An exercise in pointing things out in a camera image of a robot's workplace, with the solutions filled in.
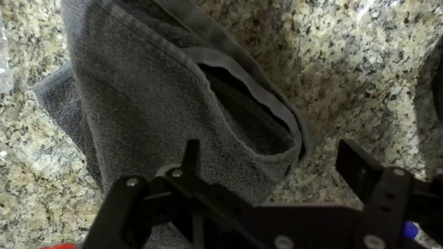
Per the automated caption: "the blue white cable plug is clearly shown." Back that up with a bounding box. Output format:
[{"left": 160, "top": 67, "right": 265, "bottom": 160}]
[{"left": 401, "top": 220, "right": 438, "bottom": 247}]

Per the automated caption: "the orange and blue packet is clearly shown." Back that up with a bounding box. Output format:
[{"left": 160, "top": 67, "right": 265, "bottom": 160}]
[{"left": 43, "top": 242, "right": 81, "bottom": 249}]

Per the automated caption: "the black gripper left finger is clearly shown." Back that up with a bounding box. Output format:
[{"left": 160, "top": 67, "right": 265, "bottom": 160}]
[{"left": 82, "top": 138, "right": 297, "bottom": 249}]

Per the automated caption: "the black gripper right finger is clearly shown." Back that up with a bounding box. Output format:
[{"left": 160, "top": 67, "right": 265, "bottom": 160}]
[{"left": 336, "top": 138, "right": 414, "bottom": 249}]

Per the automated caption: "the grey terry towel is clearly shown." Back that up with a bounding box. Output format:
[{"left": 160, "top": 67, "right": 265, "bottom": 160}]
[{"left": 32, "top": 0, "right": 316, "bottom": 249}]

